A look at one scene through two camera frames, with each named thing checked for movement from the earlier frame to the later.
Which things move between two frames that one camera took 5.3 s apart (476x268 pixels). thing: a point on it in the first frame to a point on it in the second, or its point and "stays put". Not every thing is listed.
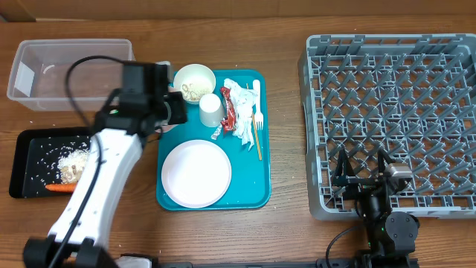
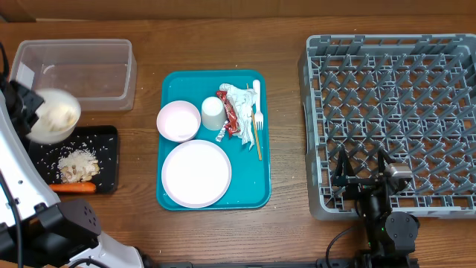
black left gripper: x=176 y=113 to x=32 y=101
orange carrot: x=65 y=187 stays put
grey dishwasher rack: x=411 y=97 stays put
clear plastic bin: x=38 y=77 stays put
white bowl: x=195 y=80 to x=57 y=116
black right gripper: x=358 y=184 stays put
